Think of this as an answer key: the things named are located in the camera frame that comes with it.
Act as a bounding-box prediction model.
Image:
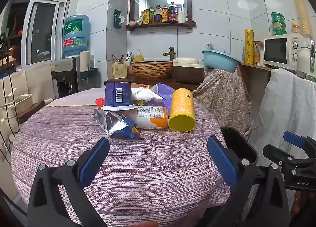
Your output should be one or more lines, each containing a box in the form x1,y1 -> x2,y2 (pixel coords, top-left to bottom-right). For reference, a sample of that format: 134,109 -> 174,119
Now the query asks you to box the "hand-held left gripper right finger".
207,135 -> 289,227

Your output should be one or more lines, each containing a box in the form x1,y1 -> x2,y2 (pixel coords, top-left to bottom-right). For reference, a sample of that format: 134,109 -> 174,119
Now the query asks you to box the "white tissue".
131,87 -> 165,106

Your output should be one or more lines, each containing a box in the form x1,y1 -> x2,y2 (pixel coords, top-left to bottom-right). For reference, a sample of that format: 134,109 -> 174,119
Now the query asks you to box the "glass jar wooden lid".
254,41 -> 264,65

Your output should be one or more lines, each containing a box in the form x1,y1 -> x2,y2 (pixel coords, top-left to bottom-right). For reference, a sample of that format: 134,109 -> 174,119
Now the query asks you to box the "white microwave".
263,33 -> 310,69

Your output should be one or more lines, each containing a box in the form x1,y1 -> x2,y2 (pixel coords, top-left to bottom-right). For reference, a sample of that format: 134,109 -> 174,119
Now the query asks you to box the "dark sauce bottle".
168,2 -> 179,23

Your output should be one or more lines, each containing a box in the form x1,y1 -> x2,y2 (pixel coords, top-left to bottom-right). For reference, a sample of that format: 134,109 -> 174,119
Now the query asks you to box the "green wall holder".
114,9 -> 125,29

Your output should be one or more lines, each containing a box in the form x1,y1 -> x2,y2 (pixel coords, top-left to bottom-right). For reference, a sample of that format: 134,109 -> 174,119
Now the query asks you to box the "sliding window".
5,0 -> 71,69

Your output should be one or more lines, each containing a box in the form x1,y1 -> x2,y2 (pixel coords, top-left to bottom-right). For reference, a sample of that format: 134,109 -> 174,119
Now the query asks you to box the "woven basket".
131,61 -> 173,80

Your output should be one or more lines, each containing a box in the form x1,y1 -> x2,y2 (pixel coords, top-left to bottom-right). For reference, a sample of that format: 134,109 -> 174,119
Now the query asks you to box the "blue water jug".
62,15 -> 91,58

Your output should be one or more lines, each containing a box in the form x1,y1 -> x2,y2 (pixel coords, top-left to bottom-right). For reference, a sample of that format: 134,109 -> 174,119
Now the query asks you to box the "paper cup tube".
79,51 -> 90,72

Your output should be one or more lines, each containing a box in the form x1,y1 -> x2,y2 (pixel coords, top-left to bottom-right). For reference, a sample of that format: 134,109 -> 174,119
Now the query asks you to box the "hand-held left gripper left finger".
28,137 -> 110,227

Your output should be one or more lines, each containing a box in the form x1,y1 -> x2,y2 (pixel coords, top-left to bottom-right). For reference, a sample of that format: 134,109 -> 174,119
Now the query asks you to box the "white bottle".
178,7 -> 187,23

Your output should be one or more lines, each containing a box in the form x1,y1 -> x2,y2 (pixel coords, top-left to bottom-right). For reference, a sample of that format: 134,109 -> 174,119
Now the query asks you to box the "white cloth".
247,68 -> 316,166

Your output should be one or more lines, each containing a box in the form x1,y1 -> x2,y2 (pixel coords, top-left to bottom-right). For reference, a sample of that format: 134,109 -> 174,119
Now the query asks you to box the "wooden framed mirror shelf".
126,0 -> 197,31

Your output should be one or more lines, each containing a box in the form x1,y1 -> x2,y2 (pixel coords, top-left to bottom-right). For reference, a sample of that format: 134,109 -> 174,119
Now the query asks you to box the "brass faucet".
163,47 -> 177,62

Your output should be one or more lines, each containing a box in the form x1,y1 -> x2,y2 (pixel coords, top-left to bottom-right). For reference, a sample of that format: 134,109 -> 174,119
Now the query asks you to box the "wooden cabinet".
237,62 -> 272,119

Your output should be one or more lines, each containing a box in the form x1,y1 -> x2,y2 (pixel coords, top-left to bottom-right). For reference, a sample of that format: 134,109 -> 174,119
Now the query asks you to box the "tall beige cup stack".
289,0 -> 311,37

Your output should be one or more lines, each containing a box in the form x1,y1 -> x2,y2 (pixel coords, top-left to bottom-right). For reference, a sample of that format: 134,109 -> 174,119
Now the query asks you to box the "person's right forearm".
291,191 -> 316,219

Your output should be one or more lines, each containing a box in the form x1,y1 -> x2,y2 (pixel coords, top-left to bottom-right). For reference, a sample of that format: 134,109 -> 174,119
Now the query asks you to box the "black cable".
0,51 -> 27,218

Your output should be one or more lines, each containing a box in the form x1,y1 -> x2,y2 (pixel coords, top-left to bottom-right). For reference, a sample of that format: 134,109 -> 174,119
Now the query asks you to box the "purple packet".
150,83 -> 176,115

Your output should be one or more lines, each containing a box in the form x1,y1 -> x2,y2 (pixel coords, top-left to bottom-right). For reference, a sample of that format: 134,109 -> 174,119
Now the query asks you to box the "stack of green cups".
270,12 -> 287,36

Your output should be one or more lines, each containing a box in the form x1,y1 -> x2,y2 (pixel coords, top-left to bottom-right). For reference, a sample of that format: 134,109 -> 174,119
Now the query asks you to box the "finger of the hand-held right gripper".
283,131 -> 316,154
262,144 -> 300,168

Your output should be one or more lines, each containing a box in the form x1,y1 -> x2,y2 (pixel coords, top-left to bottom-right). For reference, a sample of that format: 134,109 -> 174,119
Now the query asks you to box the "light blue basin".
202,45 -> 241,74

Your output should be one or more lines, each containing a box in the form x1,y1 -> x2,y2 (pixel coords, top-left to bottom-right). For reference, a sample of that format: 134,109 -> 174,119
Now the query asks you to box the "stack of white pots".
0,89 -> 34,124

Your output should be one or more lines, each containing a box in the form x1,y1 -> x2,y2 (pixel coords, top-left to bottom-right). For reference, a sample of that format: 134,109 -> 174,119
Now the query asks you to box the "orange white packet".
133,106 -> 169,130

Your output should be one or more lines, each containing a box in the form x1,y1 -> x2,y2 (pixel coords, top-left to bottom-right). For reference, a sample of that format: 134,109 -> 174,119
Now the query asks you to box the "lavender cloth yellow trim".
47,87 -> 107,107

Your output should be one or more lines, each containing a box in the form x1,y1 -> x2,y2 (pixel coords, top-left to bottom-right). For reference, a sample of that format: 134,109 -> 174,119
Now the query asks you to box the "yellow can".
168,88 -> 197,133

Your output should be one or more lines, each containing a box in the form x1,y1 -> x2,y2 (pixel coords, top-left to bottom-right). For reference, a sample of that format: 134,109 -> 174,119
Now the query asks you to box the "yellow roll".
244,29 -> 255,65

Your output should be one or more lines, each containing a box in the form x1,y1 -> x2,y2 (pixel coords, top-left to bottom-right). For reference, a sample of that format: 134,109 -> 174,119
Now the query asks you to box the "beige chopstick holder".
112,61 -> 128,79

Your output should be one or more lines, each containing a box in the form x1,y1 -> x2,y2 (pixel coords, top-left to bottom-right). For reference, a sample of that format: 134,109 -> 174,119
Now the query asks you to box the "purple plastic cup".
102,82 -> 138,111

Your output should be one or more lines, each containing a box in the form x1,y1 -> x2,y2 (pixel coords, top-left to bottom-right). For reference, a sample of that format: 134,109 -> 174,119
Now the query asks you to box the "paisley cloth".
192,69 -> 252,136

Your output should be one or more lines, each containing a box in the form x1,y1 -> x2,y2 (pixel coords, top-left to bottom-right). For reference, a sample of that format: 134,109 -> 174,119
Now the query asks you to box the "brown pot white lid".
172,57 -> 205,84

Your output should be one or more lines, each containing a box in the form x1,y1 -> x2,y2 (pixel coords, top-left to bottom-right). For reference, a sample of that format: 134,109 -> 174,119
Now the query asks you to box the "silver blue snack bag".
93,108 -> 142,139

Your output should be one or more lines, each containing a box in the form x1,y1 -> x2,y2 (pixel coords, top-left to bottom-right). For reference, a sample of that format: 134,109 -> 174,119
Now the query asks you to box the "dark brown trash bin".
220,126 -> 259,168

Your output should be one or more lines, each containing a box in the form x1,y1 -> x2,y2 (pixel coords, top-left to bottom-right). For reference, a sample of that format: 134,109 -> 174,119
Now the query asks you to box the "white steel kettle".
297,39 -> 316,81

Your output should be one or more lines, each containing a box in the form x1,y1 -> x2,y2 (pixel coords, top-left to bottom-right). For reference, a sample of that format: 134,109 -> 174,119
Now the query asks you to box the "water dispenser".
51,56 -> 81,99

